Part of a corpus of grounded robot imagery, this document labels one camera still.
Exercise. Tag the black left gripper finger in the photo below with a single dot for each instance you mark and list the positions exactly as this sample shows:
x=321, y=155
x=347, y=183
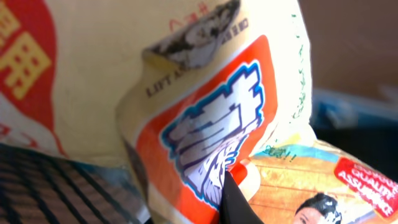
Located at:
x=234, y=208

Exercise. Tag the grey plastic shopping basket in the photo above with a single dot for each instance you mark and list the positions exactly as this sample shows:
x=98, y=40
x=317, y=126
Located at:
x=36, y=188

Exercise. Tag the yellow snack bag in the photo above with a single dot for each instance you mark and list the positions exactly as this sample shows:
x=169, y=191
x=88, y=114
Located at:
x=177, y=93

